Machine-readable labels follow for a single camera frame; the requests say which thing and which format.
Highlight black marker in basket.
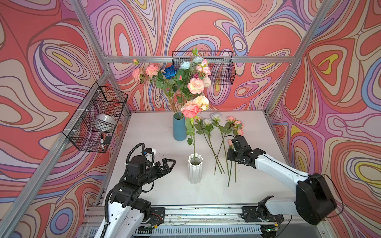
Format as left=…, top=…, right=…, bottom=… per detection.
left=100, top=134, right=105, bottom=151

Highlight black wire basket left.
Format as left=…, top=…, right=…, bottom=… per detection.
left=63, top=82, right=128, bottom=153

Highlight blue rose flower stem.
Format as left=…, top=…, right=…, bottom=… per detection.
left=163, top=66, right=179, bottom=113

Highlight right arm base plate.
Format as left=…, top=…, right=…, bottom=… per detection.
left=240, top=206, right=284, bottom=223

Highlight teal cylindrical vase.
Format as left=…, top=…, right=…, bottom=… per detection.
left=173, top=112, right=187, bottom=141

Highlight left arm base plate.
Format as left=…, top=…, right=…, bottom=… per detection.
left=130, top=207, right=166, bottom=227

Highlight black wire basket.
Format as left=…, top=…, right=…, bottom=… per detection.
left=63, top=82, right=128, bottom=153
left=172, top=49, right=236, bottom=85

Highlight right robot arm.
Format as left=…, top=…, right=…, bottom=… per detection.
left=227, top=136, right=337, bottom=225

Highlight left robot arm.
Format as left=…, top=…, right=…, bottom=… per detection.
left=95, top=155, right=176, bottom=238

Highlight black wire basket back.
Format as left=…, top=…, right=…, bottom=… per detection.
left=172, top=49, right=236, bottom=85

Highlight bunch of artificial flowers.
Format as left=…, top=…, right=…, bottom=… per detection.
left=195, top=113, right=244, bottom=186

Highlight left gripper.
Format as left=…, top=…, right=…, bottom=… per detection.
left=138, top=159, right=176, bottom=187

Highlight pink carnation flower stem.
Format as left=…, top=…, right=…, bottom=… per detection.
left=132, top=64, right=165, bottom=94

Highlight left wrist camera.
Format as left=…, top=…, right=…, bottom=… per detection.
left=144, top=148, right=156, bottom=165

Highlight peach rose flower stem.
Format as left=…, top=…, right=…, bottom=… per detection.
left=184, top=95, right=209, bottom=111

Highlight white ribbed vase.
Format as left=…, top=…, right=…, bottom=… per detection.
left=188, top=153, right=203, bottom=184

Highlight red rose flower stem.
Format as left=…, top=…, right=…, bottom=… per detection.
left=181, top=103, right=201, bottom=162

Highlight pink peach rose stem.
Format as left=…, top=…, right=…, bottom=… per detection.
left=187, top=58, right=211, bottom=95

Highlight white pale-blue flower stem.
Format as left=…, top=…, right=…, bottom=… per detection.
left=180, top=48, right=203, bottom=87

